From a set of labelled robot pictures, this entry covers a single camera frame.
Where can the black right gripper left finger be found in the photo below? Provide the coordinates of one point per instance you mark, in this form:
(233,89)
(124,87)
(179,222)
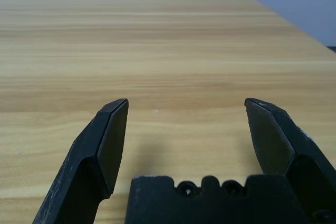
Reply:
(86,155)

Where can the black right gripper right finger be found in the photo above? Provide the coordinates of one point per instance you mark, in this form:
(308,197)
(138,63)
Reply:
(275,140)

